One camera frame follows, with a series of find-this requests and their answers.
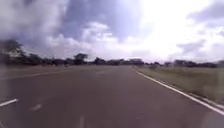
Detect white painted edge line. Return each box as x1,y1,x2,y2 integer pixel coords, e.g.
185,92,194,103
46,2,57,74
132,68,224,116

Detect grass verge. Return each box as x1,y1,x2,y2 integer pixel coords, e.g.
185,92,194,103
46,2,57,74
135,65,224,105

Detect grey asphalt road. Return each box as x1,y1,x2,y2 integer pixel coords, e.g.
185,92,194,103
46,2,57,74
0,64,224,128

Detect row of trees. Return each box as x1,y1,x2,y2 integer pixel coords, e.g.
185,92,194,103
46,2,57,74
0,39,224,69

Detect white painted lane dashes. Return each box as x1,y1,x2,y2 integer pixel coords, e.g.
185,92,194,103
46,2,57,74
0,97,44,112

